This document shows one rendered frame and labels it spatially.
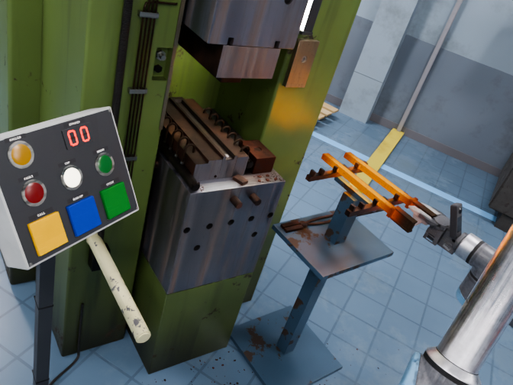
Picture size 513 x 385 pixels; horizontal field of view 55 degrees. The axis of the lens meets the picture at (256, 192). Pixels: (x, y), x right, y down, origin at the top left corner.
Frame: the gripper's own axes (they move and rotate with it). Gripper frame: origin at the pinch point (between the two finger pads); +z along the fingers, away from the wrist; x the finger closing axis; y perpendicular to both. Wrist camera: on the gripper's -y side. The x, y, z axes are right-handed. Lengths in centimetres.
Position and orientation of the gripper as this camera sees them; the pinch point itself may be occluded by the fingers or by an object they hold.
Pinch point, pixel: (416, 204)
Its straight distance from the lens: 183.4
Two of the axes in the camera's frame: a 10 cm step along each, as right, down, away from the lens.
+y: -2.5, 8.1, 5.3
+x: 7.2, -2.1, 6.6
